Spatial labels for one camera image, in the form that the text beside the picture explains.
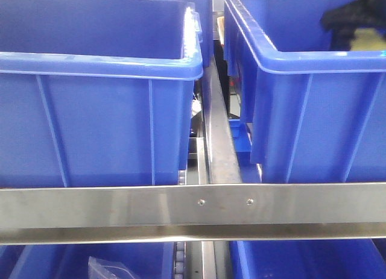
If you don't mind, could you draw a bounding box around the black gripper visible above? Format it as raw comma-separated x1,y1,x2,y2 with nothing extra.
320,0,385,50

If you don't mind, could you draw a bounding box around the yellow foam block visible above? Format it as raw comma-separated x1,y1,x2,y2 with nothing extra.
350,28,385,51

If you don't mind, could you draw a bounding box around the large blue bin right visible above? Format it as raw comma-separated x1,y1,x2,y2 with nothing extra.
224,0,385,183

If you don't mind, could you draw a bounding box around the large blue bin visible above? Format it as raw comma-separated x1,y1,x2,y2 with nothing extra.
1,0,203,188
224,0,385,183

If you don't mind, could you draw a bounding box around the lower blue bin right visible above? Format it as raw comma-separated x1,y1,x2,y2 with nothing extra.
229,239,385,278

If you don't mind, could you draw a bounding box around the large blue bin left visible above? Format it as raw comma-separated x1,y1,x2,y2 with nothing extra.
1,0,203,188

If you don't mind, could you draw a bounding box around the lower blue bin left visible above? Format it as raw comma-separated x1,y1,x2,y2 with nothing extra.
1,243,175,278

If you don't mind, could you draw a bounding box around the clear plastic bag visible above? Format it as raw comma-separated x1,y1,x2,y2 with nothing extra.
88,257,140,279

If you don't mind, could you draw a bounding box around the steel shelf front rail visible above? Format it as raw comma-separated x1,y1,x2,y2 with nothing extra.
1,183,385,245

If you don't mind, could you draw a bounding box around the steel shelf divider rail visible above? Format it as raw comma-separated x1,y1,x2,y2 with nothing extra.
201,57,242,184

